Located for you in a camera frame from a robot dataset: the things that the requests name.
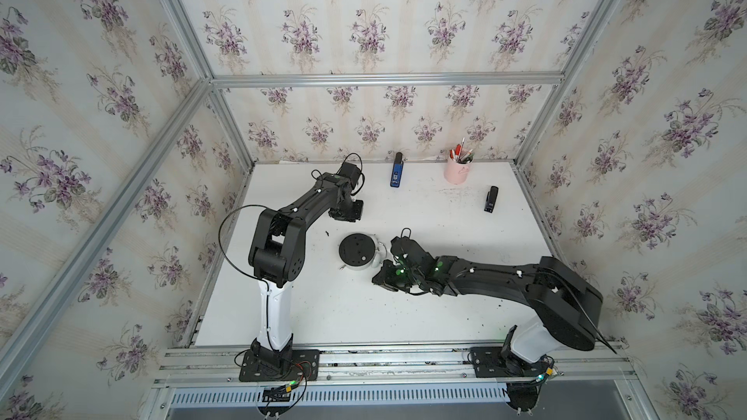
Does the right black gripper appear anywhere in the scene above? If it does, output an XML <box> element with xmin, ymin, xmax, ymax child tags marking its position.
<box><xmin>366</xmin><ymin>259</ymin><xmax>421</xmax><ymax>293</ymax></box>

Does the white twin bell alarm clock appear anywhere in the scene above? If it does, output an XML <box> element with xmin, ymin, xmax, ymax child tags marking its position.
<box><xmin>338</xmin><ymin>233</ymin><xmax>388</xmax><ymax>271</ymax></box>

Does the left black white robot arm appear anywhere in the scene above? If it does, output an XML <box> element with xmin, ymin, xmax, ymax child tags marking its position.
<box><xmin>233</xmin><ymin>161</ymin><xmax>365</xmax><ymax>371</ymax></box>

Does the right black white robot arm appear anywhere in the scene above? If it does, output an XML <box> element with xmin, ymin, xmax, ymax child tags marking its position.
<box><xmin>372</xmin><ymin>254</ymin><xmax>609</xmax><ymax>367</ymax></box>

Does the blue black stapler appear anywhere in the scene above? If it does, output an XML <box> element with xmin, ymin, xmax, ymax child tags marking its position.
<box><xmin>390</xmin><ymin>152</ymin><xmax>405</xmax><ymax>188</ymax></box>

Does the pink pen cup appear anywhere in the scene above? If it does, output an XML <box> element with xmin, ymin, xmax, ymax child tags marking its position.
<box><xmin>444</xmin><ymin>157</ymin><xmax>471</xmax><ymax>185</ymax></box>

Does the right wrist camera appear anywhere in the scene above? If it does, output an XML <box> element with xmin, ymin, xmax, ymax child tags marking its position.
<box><xmin>390</xmin><ymin>236</ymin><xmax>436</xmax><ymax>273</ymax></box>

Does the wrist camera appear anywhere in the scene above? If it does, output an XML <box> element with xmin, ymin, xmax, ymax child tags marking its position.
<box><xmin>336</xmin><ymin>161</ymin><xmax>363</xmax><ymax>189</ymax></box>
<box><xmin>390</xmin><ymin>236</ymin><xmax>436</xmax><ymax>273</ymax></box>

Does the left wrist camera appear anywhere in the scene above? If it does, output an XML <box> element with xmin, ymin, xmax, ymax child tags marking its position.
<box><xmin>336</xmin><ymin>161</ymin><xmax>363</xmax><ymax>189</ymax></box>

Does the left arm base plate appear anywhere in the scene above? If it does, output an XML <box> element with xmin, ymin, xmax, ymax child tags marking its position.
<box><xmin>235</xmin><ymin>349</ymin><xmax>321</xmax><ymax>382</ymax></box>

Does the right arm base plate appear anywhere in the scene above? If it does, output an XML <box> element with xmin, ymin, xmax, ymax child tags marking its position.
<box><xmin>467</xmin><ymin>346</ymin><xmax>554</xmax><ymax>380</ymax></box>

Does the aluminium mounting rail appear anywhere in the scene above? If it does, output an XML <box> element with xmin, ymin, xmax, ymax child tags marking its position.
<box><xmin>153</xmin><ymin>340</ymin><xmax>640</xmax><ymax>392</ymax></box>

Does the aluminium frame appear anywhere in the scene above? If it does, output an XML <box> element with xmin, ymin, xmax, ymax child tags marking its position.
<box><xmin>1</xmin><ymin>0</ymin><xmax>620</xmax><ymax>394</ymax></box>

